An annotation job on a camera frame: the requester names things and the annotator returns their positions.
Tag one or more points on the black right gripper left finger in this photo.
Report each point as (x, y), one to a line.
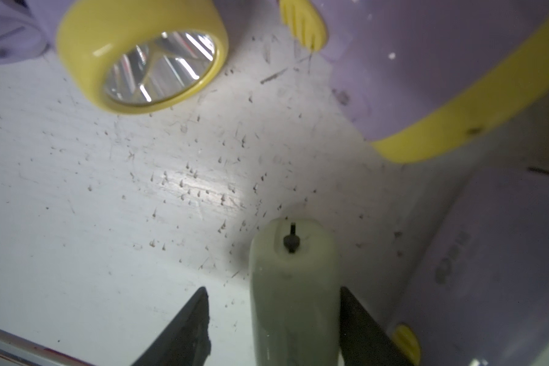
(185, 341)

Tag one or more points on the large purple flashlight yellow rim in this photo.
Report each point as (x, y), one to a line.
(136, 57)

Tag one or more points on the purple flashlight with yellow button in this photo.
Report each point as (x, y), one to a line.
(420, 78)

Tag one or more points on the small purple flashlight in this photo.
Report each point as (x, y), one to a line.
(480, 293)

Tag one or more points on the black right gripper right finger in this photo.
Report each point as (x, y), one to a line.
(362, 341)

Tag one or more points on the small pale green flashlight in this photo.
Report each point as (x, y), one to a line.
(295, 294)

